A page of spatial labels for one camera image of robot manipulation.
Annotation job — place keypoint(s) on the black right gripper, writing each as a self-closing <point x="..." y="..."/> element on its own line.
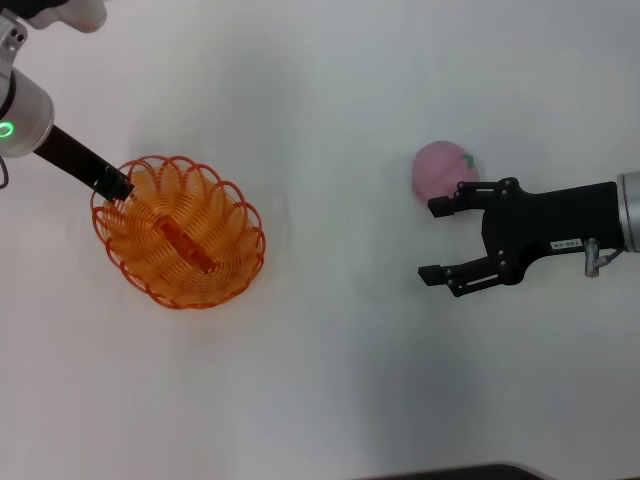
<point x="550" y="220"/>

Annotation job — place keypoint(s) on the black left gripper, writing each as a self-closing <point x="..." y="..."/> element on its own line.
<point x="75" y="155"/>

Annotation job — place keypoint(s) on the pink peach with green stem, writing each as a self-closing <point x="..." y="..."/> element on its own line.
<point x="435" y="167"/>

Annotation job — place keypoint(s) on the orange woven plastic basket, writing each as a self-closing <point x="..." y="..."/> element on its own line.
<point x="192" y="247"/>

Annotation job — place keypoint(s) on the dark robot torso edge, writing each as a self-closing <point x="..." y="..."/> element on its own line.
<point x="450" y="472"/>

